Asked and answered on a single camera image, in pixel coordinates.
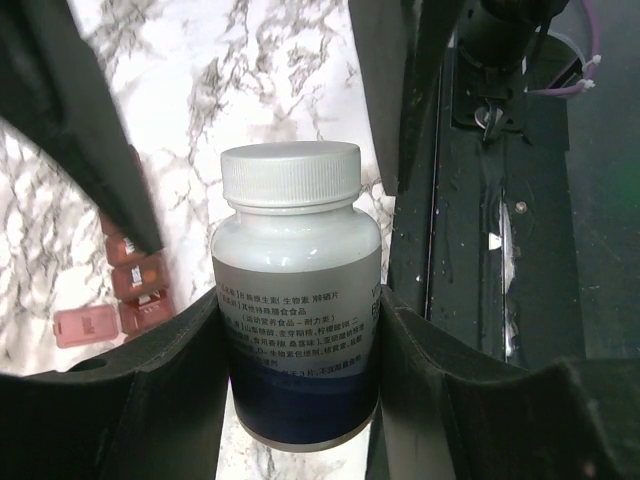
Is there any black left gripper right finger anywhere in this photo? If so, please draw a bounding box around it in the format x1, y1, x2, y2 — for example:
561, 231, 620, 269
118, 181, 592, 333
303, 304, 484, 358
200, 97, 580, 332
379, 289, 639, 479

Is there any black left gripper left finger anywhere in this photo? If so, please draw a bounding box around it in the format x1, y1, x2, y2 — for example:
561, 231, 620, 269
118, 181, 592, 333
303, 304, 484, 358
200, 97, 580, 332
1, 291, 228, 479

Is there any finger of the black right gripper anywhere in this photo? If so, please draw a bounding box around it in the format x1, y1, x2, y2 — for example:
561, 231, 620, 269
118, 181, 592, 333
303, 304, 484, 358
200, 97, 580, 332
1, 1, 163, 253
348, 0, 450, 195

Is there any red weekly pill organizer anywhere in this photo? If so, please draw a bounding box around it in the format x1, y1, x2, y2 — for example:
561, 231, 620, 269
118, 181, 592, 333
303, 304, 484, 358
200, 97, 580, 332
53, 212, 176, 349

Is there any white pill bottle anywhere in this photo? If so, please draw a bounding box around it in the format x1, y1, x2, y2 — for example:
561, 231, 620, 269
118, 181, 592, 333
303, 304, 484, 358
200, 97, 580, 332
211, 141, 382, 453

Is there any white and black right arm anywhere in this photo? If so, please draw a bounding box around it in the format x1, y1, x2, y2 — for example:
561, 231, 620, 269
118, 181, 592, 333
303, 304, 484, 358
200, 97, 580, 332
1, 1, 565, 254

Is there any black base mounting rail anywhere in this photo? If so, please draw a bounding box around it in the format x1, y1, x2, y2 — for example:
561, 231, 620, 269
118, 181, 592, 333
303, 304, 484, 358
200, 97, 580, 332
389, 52, 585, 369

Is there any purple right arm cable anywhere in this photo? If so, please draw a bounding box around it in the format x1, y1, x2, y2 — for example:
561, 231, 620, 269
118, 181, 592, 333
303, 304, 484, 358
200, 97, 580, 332
527, 0, 604, 99

